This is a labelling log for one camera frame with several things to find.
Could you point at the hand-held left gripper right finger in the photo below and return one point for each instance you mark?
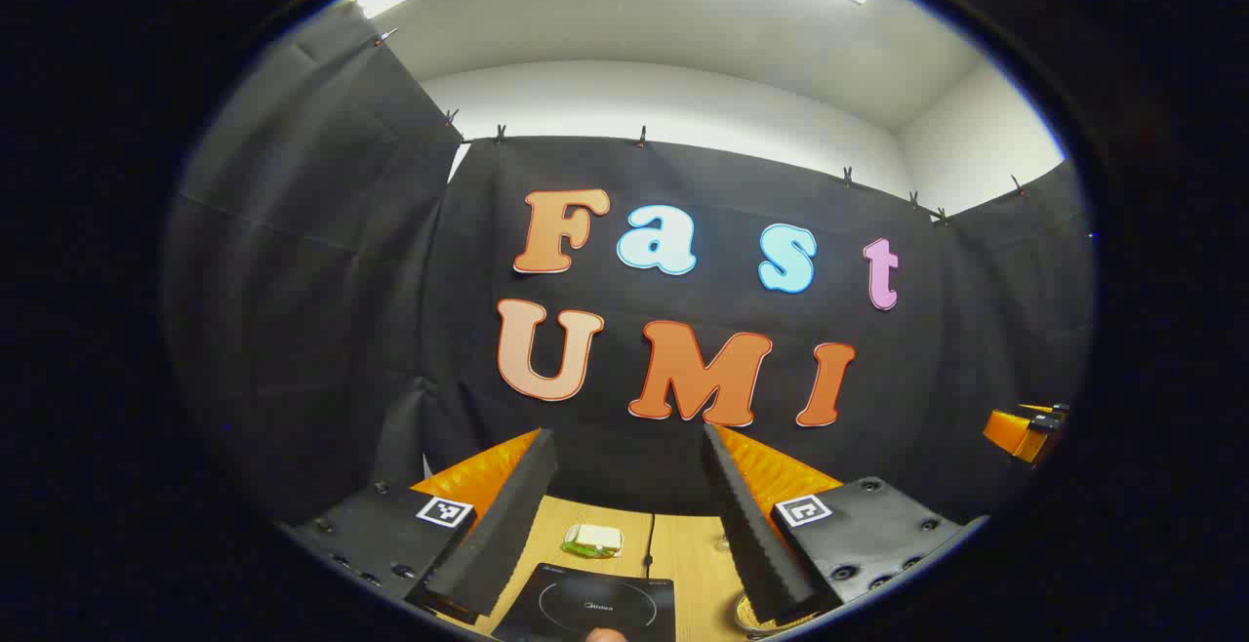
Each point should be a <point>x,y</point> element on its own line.
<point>756,544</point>

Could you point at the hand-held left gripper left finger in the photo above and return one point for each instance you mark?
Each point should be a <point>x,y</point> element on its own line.
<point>507,525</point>

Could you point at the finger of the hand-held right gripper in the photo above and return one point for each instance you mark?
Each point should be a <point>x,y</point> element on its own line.
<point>1049,420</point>
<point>1010,432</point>

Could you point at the stainless steel pot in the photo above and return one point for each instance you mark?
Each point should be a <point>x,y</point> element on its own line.
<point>746,615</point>

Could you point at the black induction cooktop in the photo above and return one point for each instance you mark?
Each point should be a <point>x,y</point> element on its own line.
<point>585,603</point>

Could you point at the sandwich with lettuce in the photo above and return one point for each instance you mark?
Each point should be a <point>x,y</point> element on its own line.
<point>593,541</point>

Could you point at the black backdrop cloth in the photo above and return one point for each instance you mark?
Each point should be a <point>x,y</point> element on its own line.
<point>342,281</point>

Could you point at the row of black cloth clips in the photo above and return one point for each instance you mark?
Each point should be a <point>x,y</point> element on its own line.
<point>642,138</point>

